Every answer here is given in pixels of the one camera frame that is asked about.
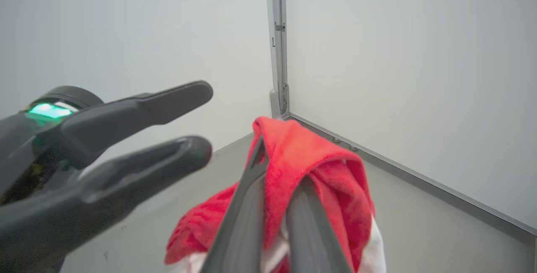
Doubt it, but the red and white garment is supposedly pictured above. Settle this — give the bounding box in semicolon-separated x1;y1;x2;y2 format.
164;116;387;273

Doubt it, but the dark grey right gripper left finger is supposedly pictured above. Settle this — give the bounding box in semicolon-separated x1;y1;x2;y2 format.
201;136;269;273

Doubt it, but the grey corner post with leg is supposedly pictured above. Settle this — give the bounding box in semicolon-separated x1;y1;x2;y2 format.
265;0;290;120

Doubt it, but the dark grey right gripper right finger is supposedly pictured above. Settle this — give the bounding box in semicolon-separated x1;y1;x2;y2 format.
286;176;351;273

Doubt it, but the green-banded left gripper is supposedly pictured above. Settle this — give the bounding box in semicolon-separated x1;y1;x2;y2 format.
0;81;214;273

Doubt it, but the grey partition bottom rail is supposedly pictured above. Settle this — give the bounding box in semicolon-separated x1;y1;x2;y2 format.
289;113;537;237

